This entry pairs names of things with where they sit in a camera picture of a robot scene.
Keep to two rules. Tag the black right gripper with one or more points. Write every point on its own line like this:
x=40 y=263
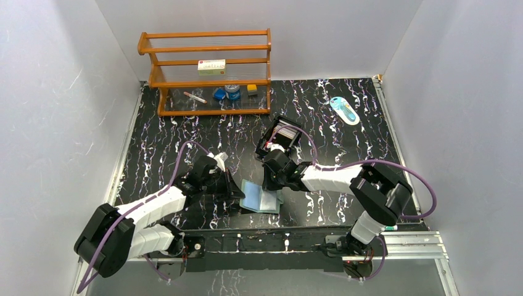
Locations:
x=267 y=184

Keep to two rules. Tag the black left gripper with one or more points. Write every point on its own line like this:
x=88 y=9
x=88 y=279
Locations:
x=227 y=182

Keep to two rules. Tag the mint green card holder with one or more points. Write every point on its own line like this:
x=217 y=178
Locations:
x=259 y=200

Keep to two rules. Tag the black card storage box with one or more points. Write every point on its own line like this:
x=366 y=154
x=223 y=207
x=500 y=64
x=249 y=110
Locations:
x=261 y=151

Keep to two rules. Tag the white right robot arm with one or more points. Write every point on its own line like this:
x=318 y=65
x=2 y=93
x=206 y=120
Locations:
x=381 y=192

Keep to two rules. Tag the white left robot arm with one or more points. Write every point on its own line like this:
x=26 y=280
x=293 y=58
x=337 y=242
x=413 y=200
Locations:
x=114 y=235

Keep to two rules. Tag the stack of cards in box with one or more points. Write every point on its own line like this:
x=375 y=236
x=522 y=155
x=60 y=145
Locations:
x=282 y=133

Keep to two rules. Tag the yellow black sponge block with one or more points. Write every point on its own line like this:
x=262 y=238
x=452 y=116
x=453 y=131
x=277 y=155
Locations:
x=252 y=90

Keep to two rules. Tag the blue white packaged tool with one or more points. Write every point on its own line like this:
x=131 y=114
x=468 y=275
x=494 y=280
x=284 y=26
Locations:
x=344 y=110

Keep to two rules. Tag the blue round jar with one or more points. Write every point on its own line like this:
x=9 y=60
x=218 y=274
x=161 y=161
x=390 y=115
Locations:
x=232 y=91

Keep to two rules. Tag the blue square lid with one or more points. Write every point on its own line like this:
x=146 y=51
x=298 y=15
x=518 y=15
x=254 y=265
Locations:
x=219 y=94

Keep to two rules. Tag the red white pen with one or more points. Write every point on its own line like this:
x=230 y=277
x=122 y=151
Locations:
x=196 y=98

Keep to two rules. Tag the orange wooden shelf rack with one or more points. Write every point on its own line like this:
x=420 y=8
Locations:
x=173 y=70

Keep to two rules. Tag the white medicine box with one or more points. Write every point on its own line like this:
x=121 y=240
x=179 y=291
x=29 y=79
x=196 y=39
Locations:
x=211 y=67

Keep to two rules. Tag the green white marker pen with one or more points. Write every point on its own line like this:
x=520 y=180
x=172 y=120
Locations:
x=391 y=228

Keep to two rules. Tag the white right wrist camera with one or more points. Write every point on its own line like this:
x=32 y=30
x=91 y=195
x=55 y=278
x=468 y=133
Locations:
x=274 y=146

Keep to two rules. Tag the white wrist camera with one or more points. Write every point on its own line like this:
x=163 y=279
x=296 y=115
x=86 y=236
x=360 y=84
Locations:
x=220 y=159
x=274 y=146

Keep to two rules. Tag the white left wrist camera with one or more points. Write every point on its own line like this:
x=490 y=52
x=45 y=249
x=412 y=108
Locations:
x=220 y=159

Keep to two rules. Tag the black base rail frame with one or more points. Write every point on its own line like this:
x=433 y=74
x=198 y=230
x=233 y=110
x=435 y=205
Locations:
x=269 y=248

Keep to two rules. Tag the silver aluminium rail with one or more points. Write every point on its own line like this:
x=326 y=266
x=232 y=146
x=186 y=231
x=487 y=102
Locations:
x=410 y=245

